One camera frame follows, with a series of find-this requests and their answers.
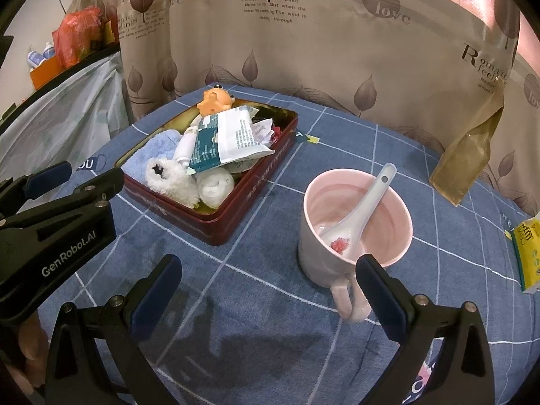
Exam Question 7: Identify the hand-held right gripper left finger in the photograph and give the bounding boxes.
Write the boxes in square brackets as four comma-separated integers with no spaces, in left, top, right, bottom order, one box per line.
[42,254,183,405]

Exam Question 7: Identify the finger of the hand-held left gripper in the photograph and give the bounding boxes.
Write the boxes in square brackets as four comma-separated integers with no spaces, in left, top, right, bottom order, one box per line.
[63,168,125,211]
[0,161,72,216]

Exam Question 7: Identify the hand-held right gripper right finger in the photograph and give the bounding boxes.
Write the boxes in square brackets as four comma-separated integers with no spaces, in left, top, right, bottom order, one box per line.
[355,254,496,405]

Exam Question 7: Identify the blue fluffy sock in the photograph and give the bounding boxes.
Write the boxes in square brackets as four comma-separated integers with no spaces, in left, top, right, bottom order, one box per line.
[125,130,183,186]

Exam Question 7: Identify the pink mug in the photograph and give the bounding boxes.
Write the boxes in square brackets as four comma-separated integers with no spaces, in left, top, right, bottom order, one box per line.
[298,169,413,323]

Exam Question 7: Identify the white fluffy soft toy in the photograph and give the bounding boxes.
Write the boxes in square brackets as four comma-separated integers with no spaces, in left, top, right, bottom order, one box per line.
[145,156,201,209]

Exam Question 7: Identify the white tube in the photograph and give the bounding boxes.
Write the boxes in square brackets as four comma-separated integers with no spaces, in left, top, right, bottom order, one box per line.
[174,126,200,166]

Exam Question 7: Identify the red gold tin box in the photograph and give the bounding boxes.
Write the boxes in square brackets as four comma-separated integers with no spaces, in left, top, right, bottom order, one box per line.
[120,99,299,246]

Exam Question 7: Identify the orange plush toy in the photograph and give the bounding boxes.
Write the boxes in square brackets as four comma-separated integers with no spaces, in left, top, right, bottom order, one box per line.
[198,85,236,118]

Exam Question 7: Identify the white teal soft packet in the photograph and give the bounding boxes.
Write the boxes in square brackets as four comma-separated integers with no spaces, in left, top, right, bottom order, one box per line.
[188,107,276,173]

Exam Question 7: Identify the white wrapper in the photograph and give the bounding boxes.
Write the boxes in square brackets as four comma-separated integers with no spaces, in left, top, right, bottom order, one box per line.
[252,117,276,144]

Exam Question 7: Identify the person's left hand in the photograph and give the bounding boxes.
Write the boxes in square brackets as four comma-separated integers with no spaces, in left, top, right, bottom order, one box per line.
[6,310,49,389]

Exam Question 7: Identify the pale green plastic cover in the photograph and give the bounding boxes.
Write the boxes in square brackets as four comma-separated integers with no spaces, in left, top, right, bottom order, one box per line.
[0,53,131,186]

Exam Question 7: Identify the white ceramic spoon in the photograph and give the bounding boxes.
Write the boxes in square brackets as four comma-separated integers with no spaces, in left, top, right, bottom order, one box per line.
[318,163,398,254]

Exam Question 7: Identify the blue checked bedsheet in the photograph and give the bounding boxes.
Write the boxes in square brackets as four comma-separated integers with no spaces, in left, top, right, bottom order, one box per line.
[74,84,540,405]

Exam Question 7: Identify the orange box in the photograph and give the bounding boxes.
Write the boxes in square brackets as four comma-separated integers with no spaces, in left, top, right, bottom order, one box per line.
[29,56,64,90]

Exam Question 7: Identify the red plastic bag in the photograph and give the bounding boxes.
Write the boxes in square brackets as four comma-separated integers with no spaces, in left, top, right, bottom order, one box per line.
[51,6,106,69]

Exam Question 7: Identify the yellow tissue pack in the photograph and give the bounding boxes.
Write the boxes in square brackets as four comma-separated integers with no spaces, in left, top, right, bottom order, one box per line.
[505,215,540,294]

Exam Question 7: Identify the brown paper bag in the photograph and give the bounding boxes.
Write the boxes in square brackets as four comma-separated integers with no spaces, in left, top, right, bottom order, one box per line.
[429,88,506,207]

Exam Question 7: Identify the beige leaf print curtain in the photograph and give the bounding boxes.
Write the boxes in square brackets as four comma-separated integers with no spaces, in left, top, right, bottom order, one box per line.
[74,0,540,216]

